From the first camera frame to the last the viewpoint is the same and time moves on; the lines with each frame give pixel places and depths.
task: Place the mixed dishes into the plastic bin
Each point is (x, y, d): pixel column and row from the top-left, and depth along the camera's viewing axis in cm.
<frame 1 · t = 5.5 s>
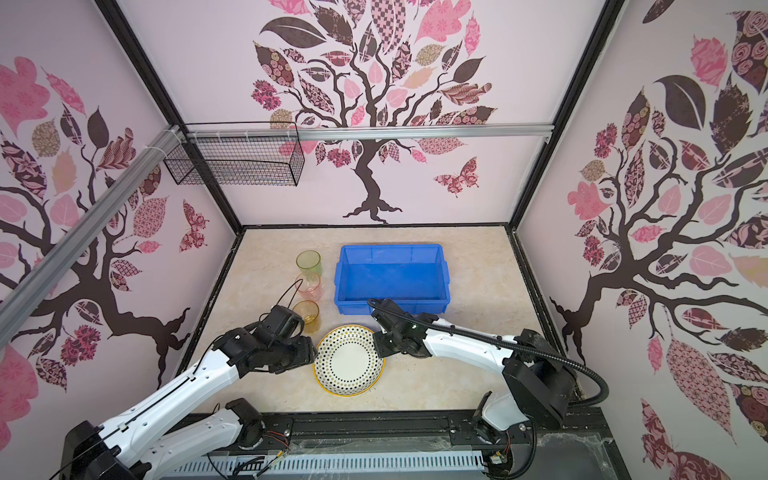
left hand: (307, 361, 78), fingers open
right hand: (376, 341, 83), fingers open
blue plastic bin: (411, 277, 108), on the table
polka dot yellow-rimmed plate: (347, 363, 86), on the table
green translucent plastic cup: (309, 261, 107), point 4 cm above the table
pink translucent plastic cup: (313, 291, 95), point 7 cm above the table
yellow translucent plastic cup: (314, 310, 89), point 9 cm above the table

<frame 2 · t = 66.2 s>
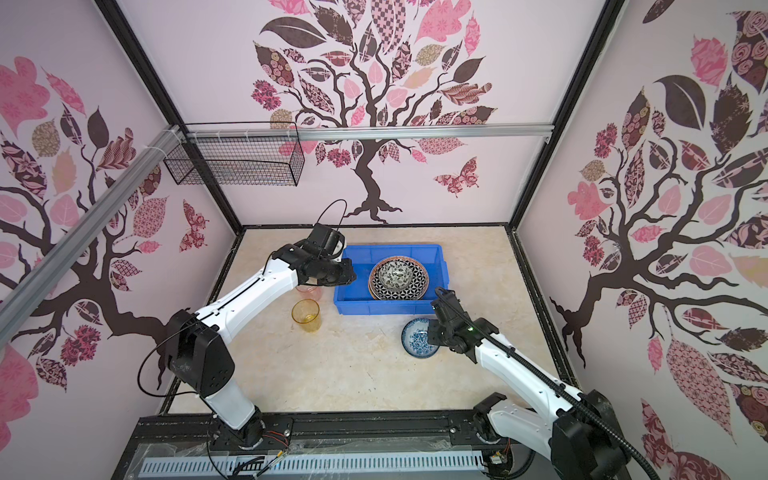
left hand: (352, 280, 84), fingers closed
right hand: (434, 327, 85), fingers closed
black geometric orange-rimmed plate: (416, 290, 99), point 4 cm above the table
dark floral patterned bowl: (395, 275, 102), point 5 cm above the table
blue floral bowl: (414, 337, 89), point 3 cm above the table
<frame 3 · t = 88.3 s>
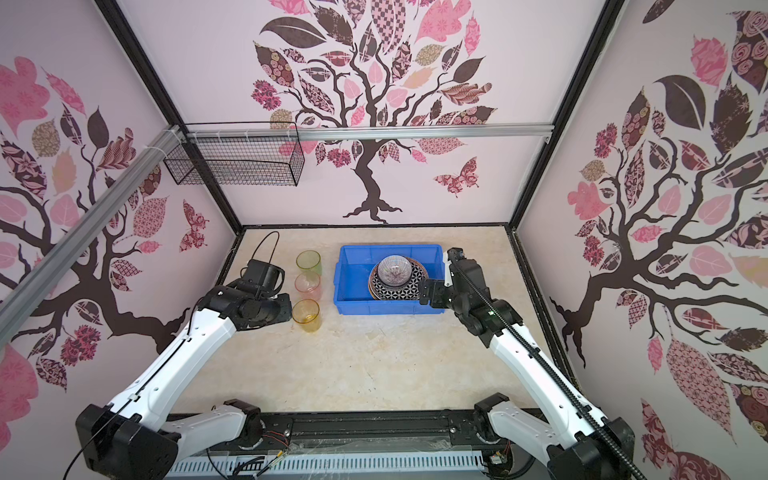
left hand: (284, 316, 78), fingers open
right hand: (434, 280, 78), fingers open
purple striped bowl: (394, 270, 99), point 8 cm above the table
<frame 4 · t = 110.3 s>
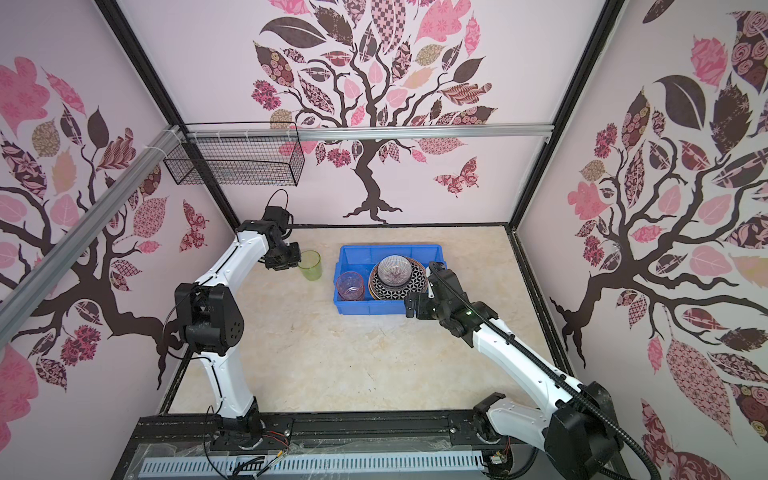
left hand: (292, 265, 93), fingers open
right hand: (419, 296, 82), fingers open
pink translucent plastic cup: (350, 286, 97), point 7 cm above the table
